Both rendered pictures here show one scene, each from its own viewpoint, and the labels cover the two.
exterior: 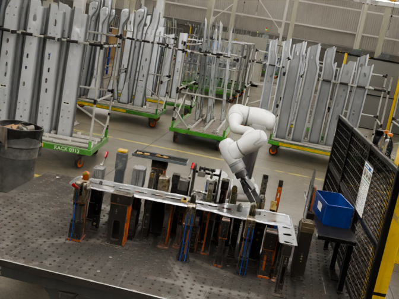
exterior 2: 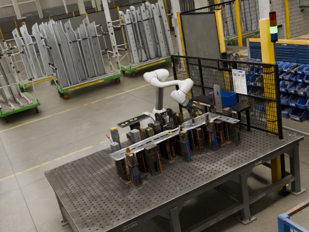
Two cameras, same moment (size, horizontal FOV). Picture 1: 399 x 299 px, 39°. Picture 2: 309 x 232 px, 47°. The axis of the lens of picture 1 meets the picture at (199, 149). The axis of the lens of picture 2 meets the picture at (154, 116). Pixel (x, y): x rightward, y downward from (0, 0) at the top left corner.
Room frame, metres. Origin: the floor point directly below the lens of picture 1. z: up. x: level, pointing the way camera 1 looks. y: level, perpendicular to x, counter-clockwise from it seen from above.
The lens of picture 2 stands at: (0.29, 2.11, 2.51)
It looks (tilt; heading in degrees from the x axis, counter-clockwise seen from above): 19 degrees down; 327
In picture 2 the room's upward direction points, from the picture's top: 11 degrees counter-clockwise
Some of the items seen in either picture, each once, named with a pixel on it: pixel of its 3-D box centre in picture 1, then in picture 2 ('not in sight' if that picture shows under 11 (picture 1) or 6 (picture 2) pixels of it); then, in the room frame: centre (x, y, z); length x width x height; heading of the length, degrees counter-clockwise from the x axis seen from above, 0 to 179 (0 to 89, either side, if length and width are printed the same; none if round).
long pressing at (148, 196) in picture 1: (181, 200); (168, 134); (3.25, 0.06, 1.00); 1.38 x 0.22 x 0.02; 86
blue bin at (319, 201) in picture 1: (332, 208); (222, 98); (3.30, -0.87, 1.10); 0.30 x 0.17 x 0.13; 4
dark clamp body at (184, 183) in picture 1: (180, 206); (158, 138); (3.46, 0.06, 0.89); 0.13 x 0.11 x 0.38; 176
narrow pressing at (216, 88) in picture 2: (309, 196); (217, 98); (3.20, -0.69, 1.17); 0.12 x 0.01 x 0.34; 176
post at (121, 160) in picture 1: (118, 183); (117, 147); (3.63, 0.51, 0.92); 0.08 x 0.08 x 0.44; 86
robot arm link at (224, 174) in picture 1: (217, 184); (146, 120); (4.01, -0.17, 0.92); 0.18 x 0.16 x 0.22; 89
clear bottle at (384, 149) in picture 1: (386, 149); (237, 60); (3.19, -1.07, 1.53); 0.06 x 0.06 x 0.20
